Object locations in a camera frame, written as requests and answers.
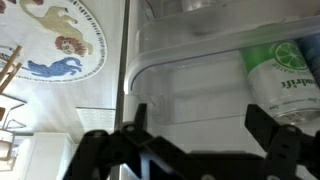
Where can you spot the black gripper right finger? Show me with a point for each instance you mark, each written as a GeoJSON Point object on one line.
{"type": "Point", "coordinates": [260, 125]}

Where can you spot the round animal print rug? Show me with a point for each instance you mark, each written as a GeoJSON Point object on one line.
{"type": "Point", "coordinates": [60, 40]}

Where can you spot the clear door shelf bin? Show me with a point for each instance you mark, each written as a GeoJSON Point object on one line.
{"type": "Point", "coordinates": [188, 69]}

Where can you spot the green lime soda can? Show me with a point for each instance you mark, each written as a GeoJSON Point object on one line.
{"type": "Point", "coordinates": [281, 82]}

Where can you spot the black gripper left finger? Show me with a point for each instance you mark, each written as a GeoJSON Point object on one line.
{"type": "Point", "coordinates": [140, 119]}

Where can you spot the open refrigerator door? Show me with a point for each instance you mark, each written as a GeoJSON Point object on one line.
{"type": "Point", "coordinates": [212, 135]}

